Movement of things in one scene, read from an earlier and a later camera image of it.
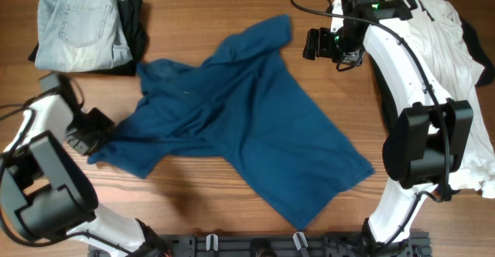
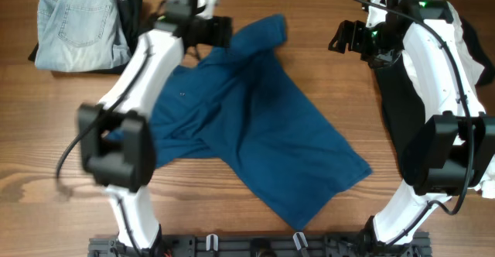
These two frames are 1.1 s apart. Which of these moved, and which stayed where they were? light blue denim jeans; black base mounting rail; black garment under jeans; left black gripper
Moved: left black gripper
Stayed: black garment under jeans; light blue denim jeans; black base mounting rail
